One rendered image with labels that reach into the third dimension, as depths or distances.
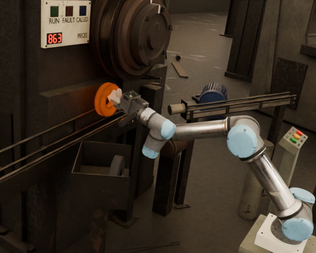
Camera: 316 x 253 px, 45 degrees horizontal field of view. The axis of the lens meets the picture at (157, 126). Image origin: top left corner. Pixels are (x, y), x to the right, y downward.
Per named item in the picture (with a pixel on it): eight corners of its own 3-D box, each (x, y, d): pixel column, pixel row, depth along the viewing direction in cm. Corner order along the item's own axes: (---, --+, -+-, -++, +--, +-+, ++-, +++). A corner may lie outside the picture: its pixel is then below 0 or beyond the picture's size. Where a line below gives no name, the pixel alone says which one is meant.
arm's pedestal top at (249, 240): (322, 246, 184) (324, 240, 182) (309, 286, 158) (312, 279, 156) (258, 220, 198) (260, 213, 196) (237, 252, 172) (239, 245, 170)
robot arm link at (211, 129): (260, 107, 163) (156, 119, 182) (257, 116, 153) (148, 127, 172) (264, 132, 166) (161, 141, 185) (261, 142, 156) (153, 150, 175)
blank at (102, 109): (102, 121, 177) (108, 123, 175) (89, 101, 164) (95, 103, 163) (118, 96, 183) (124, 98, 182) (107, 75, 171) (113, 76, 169)
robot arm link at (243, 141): (318, 218, 160) (250, 111, 154) (319, 240, 147) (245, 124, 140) (291, 227, 166) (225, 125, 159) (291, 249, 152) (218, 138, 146)
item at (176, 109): (167, 113, 222) (167, 103, 219) (181, 111, 225) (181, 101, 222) (171, 116, 217) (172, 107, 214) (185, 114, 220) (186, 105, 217)
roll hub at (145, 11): (126, 68, 170) (132, 3, 160) (159, 60, 193) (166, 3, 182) (137, 71, 168) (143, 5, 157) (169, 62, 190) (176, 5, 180)
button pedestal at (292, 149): (253, 225, 237) (277, 135, 214) (265, 208, 257) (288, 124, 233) (279, 236, 230) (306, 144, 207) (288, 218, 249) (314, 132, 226)
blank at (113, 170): (103, 198, 133) (112, 200, 133) (111, 154, 134) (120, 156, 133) (111, 193, 148) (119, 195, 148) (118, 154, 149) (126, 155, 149)
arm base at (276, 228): (306, 233, 177) (313, 216, 173) (298, 250, 165) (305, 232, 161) (275, 218, 183) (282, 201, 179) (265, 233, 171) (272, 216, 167)
